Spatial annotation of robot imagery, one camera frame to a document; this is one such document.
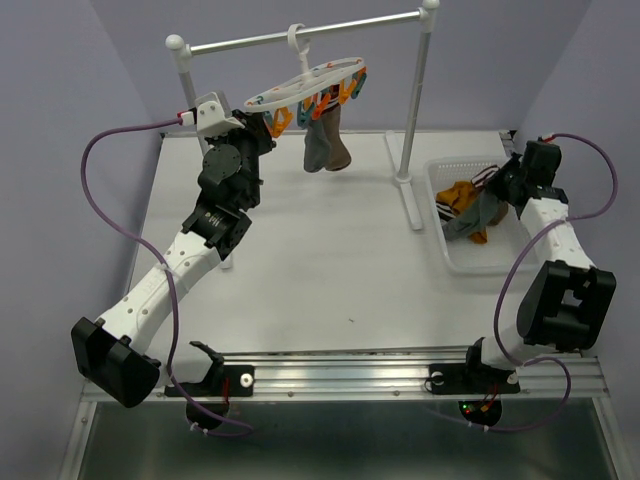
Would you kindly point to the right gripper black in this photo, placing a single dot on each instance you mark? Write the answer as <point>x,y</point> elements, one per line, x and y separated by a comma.
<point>492,183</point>

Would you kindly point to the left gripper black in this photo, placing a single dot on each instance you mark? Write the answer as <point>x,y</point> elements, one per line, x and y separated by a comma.
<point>254,130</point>

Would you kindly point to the grey sock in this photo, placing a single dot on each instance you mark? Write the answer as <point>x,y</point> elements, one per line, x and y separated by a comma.
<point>485,211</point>
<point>317,147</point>

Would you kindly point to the white round clip hanger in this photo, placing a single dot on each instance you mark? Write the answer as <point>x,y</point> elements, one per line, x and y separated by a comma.
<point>343,79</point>

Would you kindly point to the beige striped sock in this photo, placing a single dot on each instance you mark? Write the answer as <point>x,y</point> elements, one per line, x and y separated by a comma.
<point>339,156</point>

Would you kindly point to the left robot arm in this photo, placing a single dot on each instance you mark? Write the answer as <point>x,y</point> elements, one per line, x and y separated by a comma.
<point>110,351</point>

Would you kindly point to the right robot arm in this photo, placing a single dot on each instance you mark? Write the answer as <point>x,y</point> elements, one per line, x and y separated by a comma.
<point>566,304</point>

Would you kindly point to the yellow sock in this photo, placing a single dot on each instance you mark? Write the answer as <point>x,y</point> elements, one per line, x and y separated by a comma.
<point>453,201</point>

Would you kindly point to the teal clothespin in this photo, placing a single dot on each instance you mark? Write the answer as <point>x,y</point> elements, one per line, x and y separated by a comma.
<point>304,114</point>

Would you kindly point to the white plastic basket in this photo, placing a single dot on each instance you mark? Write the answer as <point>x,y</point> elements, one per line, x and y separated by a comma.
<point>505,240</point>

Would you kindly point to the white clothes rack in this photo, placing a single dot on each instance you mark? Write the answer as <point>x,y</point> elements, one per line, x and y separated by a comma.
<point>399,151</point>

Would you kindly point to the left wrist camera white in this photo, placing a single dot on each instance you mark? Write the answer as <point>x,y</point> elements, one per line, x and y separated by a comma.
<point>211,116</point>

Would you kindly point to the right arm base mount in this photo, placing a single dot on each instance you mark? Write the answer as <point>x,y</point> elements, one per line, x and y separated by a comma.
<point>460,379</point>

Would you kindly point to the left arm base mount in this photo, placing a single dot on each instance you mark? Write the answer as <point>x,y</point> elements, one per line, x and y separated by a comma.
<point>211,375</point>

